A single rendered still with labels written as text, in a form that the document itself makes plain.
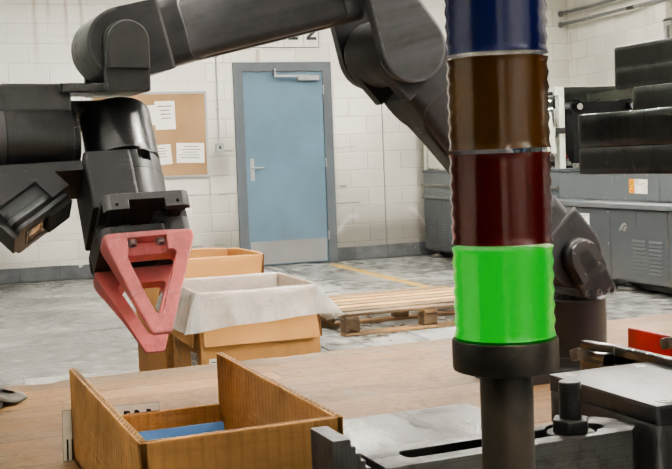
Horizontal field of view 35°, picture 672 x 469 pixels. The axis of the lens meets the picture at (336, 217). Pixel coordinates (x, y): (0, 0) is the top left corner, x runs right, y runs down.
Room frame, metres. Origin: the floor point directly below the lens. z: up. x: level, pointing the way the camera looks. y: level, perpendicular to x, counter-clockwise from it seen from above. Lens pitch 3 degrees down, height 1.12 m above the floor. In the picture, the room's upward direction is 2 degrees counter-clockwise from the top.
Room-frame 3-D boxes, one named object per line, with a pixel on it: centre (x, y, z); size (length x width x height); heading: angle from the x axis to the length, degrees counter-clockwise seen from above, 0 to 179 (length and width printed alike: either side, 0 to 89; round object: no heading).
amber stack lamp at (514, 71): (0.41, -0.06, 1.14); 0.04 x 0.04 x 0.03
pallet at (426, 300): (7.48, -0.42, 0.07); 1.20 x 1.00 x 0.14; 111
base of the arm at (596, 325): (1.07, -0.23, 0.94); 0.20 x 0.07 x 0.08; 112
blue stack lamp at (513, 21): (0.41, -0.06, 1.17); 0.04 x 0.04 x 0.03
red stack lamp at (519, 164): (0.41, -0.06, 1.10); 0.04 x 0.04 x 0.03
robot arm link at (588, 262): (1.06, -0.23, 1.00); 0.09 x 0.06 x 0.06; 25
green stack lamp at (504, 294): (0.41, -0.06, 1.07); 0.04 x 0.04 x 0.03
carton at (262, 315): (4.34, 0.38, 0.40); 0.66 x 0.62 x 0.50; 20
